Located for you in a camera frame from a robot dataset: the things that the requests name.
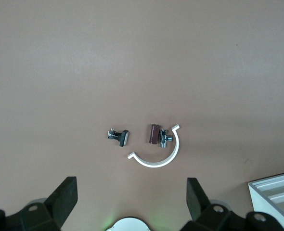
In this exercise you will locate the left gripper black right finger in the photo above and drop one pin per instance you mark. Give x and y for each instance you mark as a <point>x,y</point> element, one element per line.
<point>197,199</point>

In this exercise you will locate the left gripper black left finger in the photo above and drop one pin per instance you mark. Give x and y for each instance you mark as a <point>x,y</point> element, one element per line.
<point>60,199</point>

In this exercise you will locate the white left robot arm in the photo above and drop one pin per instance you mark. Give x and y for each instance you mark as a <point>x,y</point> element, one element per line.
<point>130,226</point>

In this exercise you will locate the brown table mat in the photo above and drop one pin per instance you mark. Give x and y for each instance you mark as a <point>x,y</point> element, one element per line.
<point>142,60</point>

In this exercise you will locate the white curved bracket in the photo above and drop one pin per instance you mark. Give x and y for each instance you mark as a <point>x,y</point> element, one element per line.
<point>156,164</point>

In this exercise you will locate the small black switch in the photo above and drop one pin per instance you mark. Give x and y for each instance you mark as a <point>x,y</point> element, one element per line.
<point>122,138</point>

